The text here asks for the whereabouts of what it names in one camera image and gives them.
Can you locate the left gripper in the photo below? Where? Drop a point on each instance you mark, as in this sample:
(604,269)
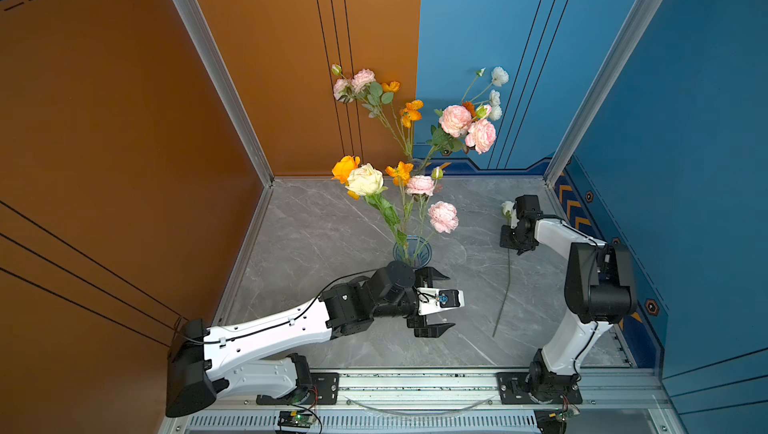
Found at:
(433,330)

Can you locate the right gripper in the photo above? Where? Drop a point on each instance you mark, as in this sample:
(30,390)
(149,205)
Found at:
(505,240)

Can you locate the white rose stem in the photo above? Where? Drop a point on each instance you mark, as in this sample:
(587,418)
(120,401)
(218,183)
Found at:
(507,278)

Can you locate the purple glass vase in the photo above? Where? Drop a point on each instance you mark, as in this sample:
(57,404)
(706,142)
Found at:
(413,251)

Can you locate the pink white bud stem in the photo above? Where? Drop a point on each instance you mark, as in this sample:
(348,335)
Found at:
(433,216)

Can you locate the pale pink rose stem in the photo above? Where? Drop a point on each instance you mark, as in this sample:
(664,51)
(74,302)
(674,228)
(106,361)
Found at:
(456,131)

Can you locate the yellow flower stem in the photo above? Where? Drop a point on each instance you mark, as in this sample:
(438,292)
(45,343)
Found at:
(401,175)

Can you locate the cream rose stem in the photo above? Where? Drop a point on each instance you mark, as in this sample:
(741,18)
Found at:
(367,183)

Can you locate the orange gerbera stem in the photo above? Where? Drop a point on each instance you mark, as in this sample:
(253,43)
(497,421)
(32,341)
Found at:
(470,108)

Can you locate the orange ranunculus stem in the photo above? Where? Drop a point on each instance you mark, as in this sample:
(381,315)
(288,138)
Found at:
(347,171)

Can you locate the clear glass vase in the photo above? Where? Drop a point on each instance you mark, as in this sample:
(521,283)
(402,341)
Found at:
(418,167)

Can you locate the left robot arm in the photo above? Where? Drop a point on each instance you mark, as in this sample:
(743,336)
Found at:
(205,363)

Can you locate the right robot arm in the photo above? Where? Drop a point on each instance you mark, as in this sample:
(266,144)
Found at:
(599,292)

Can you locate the small circuit board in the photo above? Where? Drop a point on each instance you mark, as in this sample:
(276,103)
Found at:
(295,422)

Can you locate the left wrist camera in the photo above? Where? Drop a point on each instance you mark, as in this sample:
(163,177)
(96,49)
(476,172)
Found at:
(449,299)

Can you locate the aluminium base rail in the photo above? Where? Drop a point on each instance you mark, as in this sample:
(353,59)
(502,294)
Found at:
(451,400)

